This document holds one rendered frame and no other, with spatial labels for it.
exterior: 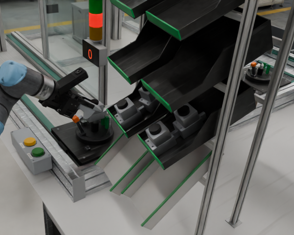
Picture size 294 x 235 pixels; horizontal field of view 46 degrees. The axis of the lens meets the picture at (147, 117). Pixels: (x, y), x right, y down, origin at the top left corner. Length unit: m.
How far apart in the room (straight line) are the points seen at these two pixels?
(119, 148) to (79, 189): 0.20
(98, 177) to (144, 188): 0.24
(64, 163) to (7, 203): 0.22
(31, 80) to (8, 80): 0.07
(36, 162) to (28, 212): 0.16
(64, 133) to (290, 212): 0.84
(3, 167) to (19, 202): 0.20
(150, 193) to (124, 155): 0.16
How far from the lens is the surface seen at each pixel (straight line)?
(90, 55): 1.39
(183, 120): 0.84
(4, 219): 1.21
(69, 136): 1.32
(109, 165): 1.12
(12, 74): 1.04
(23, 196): 1.27
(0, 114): 1.03
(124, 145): 1.11
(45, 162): 1.26
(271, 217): 1.29
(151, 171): 1.02
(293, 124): 1.82
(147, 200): 1.00
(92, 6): 1.33
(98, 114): 1.26
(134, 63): 0.91
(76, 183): 1.17
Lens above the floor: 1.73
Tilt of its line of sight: 32 degrees down
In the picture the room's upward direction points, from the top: 5 degrees clockwise
